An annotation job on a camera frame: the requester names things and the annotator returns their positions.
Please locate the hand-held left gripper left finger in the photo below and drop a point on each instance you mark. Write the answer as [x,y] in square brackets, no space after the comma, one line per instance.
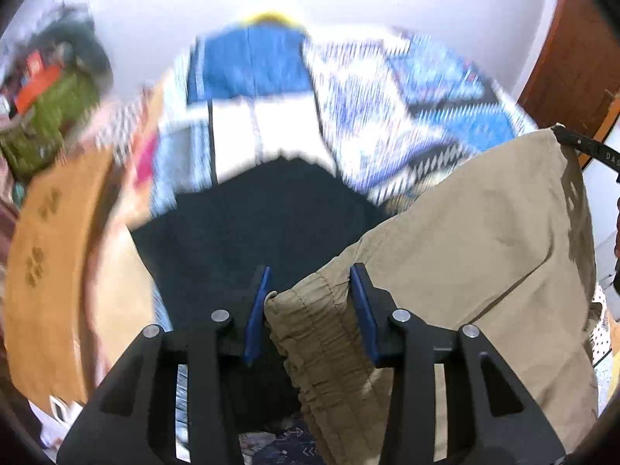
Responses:
[256,319]

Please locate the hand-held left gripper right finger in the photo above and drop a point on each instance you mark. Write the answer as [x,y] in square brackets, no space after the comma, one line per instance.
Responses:
[363,315]

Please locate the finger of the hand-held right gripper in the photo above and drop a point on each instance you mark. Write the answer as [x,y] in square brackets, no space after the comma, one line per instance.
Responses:
[591,147]

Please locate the khaki pants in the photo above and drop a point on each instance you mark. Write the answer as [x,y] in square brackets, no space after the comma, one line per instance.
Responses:
[474,232]

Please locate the white sliding wardrobe door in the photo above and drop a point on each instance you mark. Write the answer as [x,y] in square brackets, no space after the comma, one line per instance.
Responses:
[603,223]

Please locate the wooden door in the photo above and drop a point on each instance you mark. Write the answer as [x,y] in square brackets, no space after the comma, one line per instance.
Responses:
[576,58]

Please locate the black cloth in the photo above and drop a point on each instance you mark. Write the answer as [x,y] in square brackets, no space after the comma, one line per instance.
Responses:
[252,223]

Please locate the blue patchwork blanket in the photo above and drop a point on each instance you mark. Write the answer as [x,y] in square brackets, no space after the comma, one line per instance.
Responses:
[378,106]

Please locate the white cloth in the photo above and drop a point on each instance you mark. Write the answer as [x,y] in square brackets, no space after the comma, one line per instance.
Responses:
[58,409]

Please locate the green laundry basket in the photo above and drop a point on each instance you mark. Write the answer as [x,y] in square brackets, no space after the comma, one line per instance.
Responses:
[43,116]

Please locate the yellow foam tube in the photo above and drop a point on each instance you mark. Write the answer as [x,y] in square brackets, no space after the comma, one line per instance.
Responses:
[271,16]

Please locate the orange box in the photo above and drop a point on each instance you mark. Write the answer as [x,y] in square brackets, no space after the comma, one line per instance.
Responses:
[36,82]

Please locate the grey plush pillow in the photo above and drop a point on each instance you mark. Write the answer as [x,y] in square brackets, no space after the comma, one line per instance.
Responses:
[82,43]

